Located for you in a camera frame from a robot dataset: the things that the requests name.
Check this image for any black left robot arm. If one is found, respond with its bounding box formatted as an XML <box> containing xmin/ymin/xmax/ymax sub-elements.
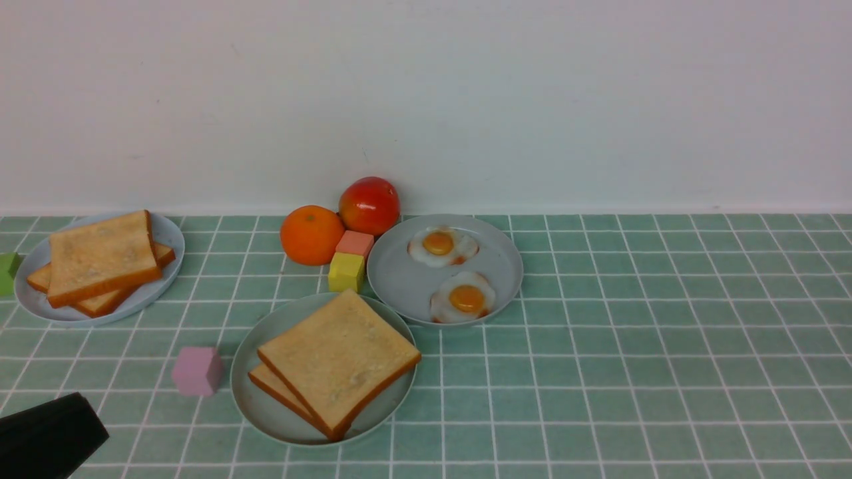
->
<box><xmin>1</xmin><ymin>392</ymin><xmax>110</xmax><ymax>478</ymax></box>

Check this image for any back fried egg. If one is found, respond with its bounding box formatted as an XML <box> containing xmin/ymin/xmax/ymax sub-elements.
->
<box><xmin>407</xmin><ymin>226</ymin><xmax>480</xmax><ymax>269</ymax></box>

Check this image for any fried egg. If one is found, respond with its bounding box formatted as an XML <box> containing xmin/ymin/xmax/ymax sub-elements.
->
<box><xmin>429</xmin><ymin>271</ymin><xmax>497</xmax><ymax>324</ymax></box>
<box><xmin>407</xmin><ymin>226</ymin><xmax>480</xmax><ymax>269</ymax></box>

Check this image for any grey egg plate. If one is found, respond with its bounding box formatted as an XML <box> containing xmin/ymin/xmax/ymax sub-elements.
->
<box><xmin>366</xmin><ymin>214</ymin><xmax>524</xmax><ymax>328</ymax></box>

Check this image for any red apple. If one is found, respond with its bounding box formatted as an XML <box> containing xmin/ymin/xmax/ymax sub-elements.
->
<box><xmin>338</xmin><ymin>176</ymin><xmax>401</xmax><ymax>236</ymax></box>

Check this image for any front fried egg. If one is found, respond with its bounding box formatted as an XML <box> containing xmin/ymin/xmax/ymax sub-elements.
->
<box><xmin>429</xmin><ymin>271</ymin><xmax>497</xmax><ymax>324</ymax></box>

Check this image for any salmon wooden cube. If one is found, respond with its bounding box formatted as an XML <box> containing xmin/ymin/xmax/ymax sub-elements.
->
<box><xmin>335</xmin><ymin>230</ymin><xmax>375</xmax><ymax>258</ymax></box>

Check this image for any yellow wooden cube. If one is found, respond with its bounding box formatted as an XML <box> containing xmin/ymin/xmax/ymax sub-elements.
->
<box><xmin>327</xmin><ymin>251</ymin><xmax>366</xmax><ymax>293</ymax></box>

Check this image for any orange fruit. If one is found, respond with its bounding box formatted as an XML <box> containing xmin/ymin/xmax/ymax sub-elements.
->
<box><xmin>280</xmin><ymin>204</ymin><xmax>345</xmax><ymax>266</ymax></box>

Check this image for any pink wooden cube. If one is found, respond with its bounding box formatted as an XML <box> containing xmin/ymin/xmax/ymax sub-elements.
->
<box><xmin>171</xmin><ymin>346</ymin><xmax>224</xmax><ymax>397</ymax></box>

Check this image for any grey bread plate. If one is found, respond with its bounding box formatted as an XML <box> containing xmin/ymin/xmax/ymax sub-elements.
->
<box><xmin>13</xmin><ymin>212</ymin><xmax>186</xmax><ymax>328</ymax></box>

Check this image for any green wooden cube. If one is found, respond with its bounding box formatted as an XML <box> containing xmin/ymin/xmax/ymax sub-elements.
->
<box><xmin>0</xmin><ymin>251</ymin><xmax>22</xmax><ymax>297</ymax></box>

